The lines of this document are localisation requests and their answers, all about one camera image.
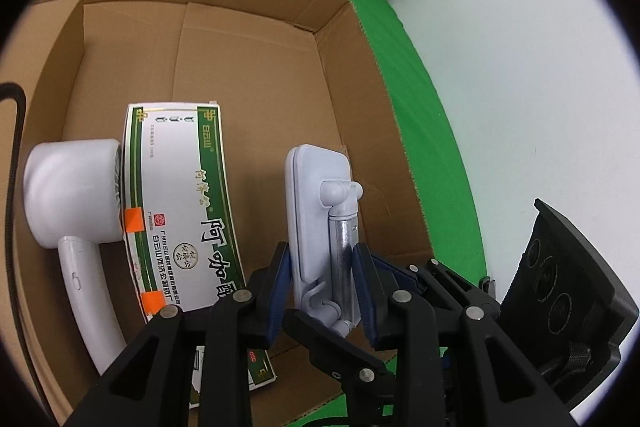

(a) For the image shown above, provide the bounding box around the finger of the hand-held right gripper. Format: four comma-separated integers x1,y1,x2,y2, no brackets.
372,257,501,315
281,308,397,397

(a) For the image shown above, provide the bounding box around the green white medicine box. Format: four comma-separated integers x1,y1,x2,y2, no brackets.
121,102,278,390

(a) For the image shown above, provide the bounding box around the white phone stand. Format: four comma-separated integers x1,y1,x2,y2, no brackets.
284,144,363,338

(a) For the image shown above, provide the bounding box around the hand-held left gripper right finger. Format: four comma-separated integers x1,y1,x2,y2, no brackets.
351,243,571,427

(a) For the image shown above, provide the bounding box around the black cable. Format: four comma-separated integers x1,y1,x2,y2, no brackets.
0,82,27,358

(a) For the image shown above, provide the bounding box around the green tablecloth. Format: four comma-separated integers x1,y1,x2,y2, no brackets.
75,0,490,427

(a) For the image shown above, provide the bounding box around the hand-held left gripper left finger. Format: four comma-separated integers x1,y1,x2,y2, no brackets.
62,242,291,427

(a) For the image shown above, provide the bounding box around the large cardboard box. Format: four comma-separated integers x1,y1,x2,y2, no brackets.
10,0,436,427

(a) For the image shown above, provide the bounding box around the white hair dryer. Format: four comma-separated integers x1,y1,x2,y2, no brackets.
22,138,128,378

